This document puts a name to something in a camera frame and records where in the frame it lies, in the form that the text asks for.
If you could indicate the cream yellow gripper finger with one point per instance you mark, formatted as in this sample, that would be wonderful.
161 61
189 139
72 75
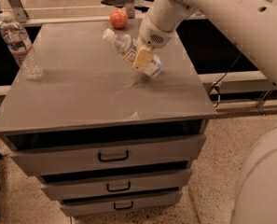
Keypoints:
143 58

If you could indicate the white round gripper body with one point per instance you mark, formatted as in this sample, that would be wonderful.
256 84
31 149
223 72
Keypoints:
151 34

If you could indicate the tea bottle with white cap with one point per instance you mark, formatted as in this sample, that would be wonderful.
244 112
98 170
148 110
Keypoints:
127 48

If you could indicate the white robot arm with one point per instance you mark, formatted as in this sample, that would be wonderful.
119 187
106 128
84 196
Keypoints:
251 25

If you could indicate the clear crinkled water bottle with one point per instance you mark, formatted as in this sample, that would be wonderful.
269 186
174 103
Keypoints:
20 46

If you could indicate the red apple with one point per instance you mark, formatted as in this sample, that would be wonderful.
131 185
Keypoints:
118 18

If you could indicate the grey drawer cabinet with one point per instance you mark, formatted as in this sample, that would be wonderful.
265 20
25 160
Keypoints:
88 95

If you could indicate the middle grey drawer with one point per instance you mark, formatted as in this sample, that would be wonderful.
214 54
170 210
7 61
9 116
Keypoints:
119 184

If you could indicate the grey drawer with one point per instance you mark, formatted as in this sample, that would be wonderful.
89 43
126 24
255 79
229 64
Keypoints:
82 158
123 203
119 184

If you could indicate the top grey drawer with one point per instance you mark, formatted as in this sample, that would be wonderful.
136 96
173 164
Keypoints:
82 158

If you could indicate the bottom grey drawer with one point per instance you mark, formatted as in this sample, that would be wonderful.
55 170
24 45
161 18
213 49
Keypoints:
123 203

